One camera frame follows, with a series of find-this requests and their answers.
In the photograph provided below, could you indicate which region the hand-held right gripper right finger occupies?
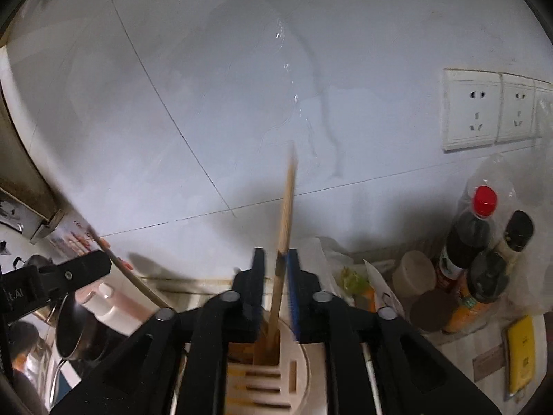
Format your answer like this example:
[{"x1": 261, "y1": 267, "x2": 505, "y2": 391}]
[{"x1": 286, "y1": 248, "x2": 502, "y2": 415}]

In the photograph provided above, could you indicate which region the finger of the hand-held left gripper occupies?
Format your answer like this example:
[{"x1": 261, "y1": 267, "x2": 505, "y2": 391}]
[{"x1": 39, "y1": 251, "x2": 112, "y2": 300}]

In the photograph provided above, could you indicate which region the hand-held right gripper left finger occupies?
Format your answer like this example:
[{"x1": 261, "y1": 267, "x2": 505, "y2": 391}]
[{"x1": 49, "y1": 247, "x2": 266, "y2": 415}]

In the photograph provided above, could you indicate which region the brown wooden chopstick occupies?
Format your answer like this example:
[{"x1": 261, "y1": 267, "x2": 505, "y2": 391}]
[{"x1": 82, "y1": 222, "x2": 174, "y2": 312}]

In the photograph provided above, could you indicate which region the light bamboo chopstick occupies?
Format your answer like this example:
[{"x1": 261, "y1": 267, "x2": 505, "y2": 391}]
[{"x1": 265, "y1": 140, "x2": 300, "y2": 353}]

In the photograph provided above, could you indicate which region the cream utensil holder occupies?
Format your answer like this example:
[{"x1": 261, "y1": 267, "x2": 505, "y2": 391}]
[{"x1": 170, "y1": 317, "x2": 385, "y2": 415}]

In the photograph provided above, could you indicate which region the pink and white kettle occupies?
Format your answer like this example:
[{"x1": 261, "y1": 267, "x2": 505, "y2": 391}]
[{"x1": 75, "y1": 264, "x2": 161, "y2": 336}]

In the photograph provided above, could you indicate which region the black frying pan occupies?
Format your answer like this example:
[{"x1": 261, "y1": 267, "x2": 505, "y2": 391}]
[{"x1": 48, "y1": 294, "x2": 114, "y2": 409}]

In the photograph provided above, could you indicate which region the green seasoning packet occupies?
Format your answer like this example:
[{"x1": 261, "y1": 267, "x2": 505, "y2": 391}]
[{"x1": 341, "y1": 266, "x2": 369, "y2": 295}]

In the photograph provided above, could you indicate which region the steel steamer pot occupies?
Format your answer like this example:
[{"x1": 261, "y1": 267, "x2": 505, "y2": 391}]
[{"x1": 9, "y1": 254, "x2": 65, "y2": 398}]

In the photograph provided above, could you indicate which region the white seasoning packet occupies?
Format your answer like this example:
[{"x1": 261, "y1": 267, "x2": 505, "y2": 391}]
[{"x1": 363, "y1": 259, "x2": 405, "y2": 317}]

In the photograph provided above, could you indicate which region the beige-lidded jar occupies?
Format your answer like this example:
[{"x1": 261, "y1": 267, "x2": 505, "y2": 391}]
[{"x1": 392, "y1": 251, "x2": 436, "y2": 298}]

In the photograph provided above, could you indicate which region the black range hood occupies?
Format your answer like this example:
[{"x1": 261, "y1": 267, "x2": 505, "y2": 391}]
[{"x1": 0, "y1": 43, "x2": 65, "y2": 243}]

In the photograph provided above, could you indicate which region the brown-lidded jar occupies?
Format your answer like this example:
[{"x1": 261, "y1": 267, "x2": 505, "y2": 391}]
[{"x1": 410, "y1": 289, "x2": 459, "y2": 333}]

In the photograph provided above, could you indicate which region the red-capped dark bottle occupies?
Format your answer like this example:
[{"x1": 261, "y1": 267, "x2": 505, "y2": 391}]
[{"x1": 434, "y1": 186, "x2": 497, "y2": 295}]

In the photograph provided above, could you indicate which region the dark sauce bottle orange label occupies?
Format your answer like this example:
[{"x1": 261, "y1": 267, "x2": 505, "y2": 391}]
[{"x1": 443, "y1": 251, "x2": 508, "y2": 333}]

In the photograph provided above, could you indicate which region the brown card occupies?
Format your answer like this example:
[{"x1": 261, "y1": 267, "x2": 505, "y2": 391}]
[{"x1": 472, "y1": 346, "x2": 507, "y2": 383}]

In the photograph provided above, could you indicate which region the black-capped dark bottle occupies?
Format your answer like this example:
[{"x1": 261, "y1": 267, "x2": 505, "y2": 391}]
[{"x1": 497, "y1": 210, "x2": 534, "y2": 260}]

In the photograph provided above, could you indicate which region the yellow power bank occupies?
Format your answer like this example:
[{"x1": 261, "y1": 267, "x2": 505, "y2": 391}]
[{"x1": 505, "y1": 315, "x2": 536, "y2": 398}]

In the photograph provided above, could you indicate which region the clear plastic bag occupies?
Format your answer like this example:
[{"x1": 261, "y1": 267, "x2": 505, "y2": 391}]
[{"x1": 464, "y1": 151, "x2": 553, "y2": 312}]

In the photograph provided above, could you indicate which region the colourful wall sticker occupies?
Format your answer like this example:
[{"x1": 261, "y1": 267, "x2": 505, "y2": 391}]
[{"x1": 49, "y1": 216, "x2": 130, "y2": 269}]

